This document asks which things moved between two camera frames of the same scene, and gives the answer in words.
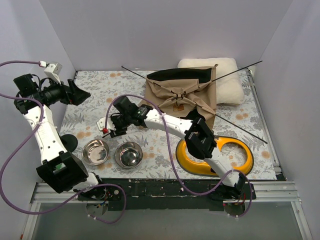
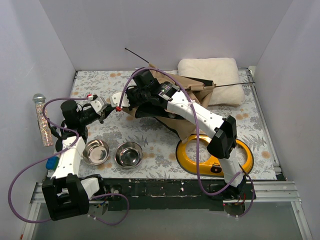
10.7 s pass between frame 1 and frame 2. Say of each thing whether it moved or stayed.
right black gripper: moved
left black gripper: moved
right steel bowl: stayed
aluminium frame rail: stayed
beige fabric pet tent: moved
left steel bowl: stayed
